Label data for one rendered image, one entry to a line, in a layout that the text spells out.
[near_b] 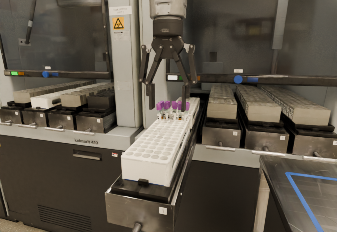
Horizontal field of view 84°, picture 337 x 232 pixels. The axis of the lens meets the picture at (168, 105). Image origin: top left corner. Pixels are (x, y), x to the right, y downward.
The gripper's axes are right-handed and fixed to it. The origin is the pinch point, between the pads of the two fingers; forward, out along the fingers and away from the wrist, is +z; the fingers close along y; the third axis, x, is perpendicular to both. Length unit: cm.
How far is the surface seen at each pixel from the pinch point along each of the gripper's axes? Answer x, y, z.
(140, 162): -18.4, -0.5, 8.3
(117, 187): -21.1, -4.3, 12.6
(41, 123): 18, -66, 19
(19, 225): 23, -105, 95
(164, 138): -6.9, 1.1, 8.1
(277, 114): 25.8, 34.9, 8.9
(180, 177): -13.4, 6.6, 13.8
